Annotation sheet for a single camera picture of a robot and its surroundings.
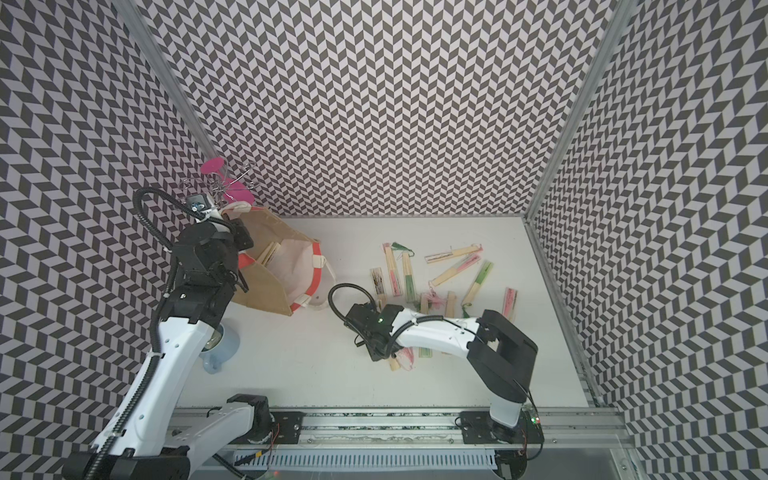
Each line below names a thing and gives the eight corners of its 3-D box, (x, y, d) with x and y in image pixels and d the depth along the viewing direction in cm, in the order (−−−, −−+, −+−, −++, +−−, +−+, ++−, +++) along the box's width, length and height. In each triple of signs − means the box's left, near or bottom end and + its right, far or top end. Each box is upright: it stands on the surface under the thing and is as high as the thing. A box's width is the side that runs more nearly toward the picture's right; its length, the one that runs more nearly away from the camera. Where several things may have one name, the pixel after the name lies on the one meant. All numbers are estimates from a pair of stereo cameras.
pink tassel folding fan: (427, 265, 104) (427, 261, 103) (424, 259, 106) (425, 256, 104) (481, 251, 108) (483, 248, 107) (478, 246, 110) (479, 242, 108)
